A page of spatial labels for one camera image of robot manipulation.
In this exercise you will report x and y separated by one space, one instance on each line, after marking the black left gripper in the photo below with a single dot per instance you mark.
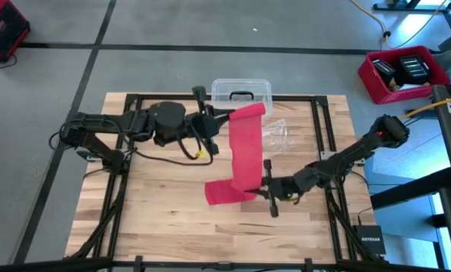
200 126

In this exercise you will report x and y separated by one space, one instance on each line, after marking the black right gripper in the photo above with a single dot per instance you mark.
285 189

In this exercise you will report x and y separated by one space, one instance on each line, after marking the red crepe bandage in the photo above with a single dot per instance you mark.
246 151

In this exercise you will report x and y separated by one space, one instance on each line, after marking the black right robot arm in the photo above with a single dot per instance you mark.
346 155

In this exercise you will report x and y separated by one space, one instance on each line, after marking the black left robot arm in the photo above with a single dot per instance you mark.
164 121

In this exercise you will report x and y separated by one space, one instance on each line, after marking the clear plastic storage box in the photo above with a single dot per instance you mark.
225 88

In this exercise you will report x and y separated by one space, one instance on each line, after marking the crumpled clear plastic wrapper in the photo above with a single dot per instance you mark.
280 136

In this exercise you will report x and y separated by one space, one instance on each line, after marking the red plastic crate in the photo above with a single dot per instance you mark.
383 96

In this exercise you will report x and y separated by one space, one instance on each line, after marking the small black battery pack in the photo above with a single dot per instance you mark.
383 70

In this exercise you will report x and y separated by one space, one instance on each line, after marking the large black ribbed battery pack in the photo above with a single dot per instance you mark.
414 68

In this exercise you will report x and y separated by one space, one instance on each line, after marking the black floor stand base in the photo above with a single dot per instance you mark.
410 7

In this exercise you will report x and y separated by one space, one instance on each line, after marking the red and black equipment case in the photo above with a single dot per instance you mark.
2 30

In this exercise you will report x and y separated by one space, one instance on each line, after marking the black aluminium table frame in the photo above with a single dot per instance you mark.
164 97

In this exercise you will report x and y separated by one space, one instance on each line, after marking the black Netgear switch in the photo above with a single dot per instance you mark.
369 240

